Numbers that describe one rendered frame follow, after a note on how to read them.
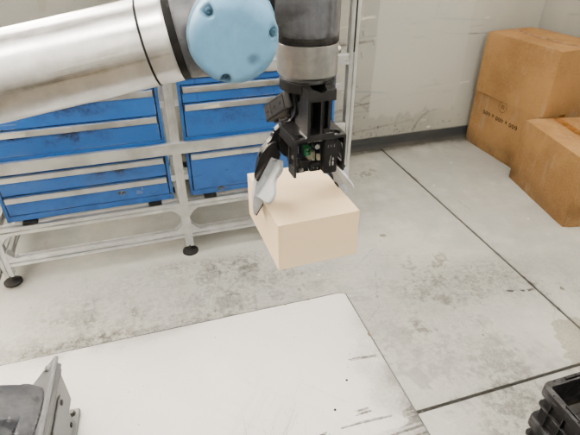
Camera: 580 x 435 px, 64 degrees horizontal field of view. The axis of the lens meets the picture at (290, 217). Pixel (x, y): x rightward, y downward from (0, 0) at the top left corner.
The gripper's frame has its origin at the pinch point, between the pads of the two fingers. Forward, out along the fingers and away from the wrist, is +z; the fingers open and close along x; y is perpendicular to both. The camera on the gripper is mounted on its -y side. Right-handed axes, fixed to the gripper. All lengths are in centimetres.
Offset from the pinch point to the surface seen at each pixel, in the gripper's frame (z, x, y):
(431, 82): 62, 182, -220
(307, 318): 38.9, 7.3, -13.1
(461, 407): 109, 69, -19
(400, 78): 57, 156, -221
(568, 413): 50, 52, 20
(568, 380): 49, 59, 14
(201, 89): 25, 8, -140
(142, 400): 39.0, -29.3, -3.4
